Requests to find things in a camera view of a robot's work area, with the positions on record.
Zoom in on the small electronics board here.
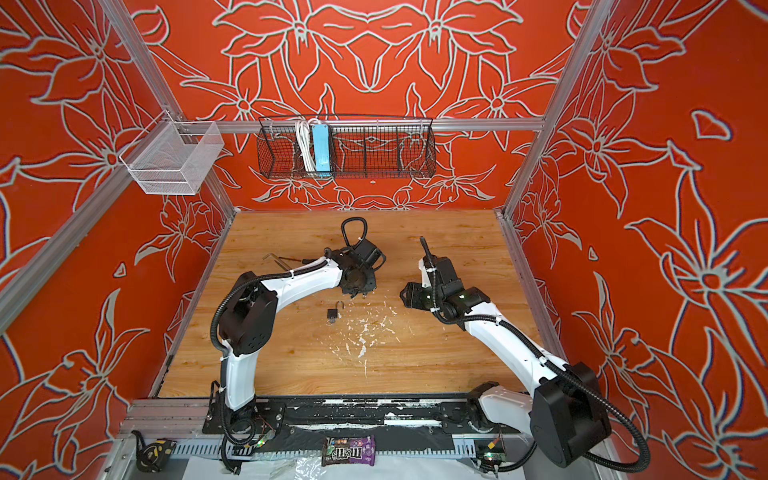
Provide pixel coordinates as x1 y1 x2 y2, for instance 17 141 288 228
475 442 507 474

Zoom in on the black wire wall basket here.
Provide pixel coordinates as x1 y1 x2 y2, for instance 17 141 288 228
256 115 437 180

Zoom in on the m&m candy bag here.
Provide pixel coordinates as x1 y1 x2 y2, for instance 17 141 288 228
321 436 376 467

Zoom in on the yellow black tape measure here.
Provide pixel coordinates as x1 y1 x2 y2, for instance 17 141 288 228
136 439 177 473

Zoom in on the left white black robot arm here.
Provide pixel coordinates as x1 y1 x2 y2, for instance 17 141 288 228
210 216 386 475

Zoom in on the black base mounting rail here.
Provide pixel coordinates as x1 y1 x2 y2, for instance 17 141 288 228
203 393 512 438

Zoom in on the dark padlock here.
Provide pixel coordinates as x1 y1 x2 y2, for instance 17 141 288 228
327 300 345 324

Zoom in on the light blue box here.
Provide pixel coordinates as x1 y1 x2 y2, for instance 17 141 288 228
312 123 331 177

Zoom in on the white coiled cable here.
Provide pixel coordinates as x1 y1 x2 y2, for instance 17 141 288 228
294 119 319 174

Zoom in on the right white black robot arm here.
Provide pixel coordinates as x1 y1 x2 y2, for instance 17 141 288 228
400 250 651 473

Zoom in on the white mesh wall basket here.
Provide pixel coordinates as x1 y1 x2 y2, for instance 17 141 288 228
119 121 224 196

